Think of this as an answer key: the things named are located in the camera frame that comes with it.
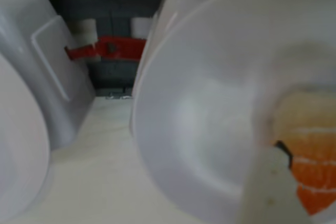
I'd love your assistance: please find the salmon nigiri sushi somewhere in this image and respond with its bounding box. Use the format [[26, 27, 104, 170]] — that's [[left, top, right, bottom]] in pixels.
[[271, 89, 336, 217]]

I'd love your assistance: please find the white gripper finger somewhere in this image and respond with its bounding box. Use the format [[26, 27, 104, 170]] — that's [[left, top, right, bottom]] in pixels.
[[233, 145, 314, 224]]

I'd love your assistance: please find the red train coupler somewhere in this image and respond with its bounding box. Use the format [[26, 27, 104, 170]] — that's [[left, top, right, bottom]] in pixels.
[[64, 35, 148, 62]]

